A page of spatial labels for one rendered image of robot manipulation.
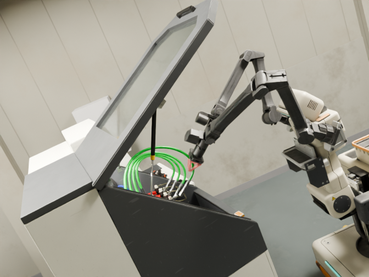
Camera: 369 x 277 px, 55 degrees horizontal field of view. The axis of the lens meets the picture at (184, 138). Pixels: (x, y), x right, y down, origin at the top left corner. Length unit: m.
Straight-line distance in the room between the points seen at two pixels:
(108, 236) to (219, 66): 2.66
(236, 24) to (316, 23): 0.86
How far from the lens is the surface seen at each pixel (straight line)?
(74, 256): 1.50
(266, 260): 1.87
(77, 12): 3.75
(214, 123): 1.69
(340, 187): 2.10
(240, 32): 3.87
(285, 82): 1.50
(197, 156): 1.80
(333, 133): 1.81
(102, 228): 1.47
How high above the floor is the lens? 1.88
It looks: 16 degrees down
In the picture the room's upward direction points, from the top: 22 degrees counter-clockwise
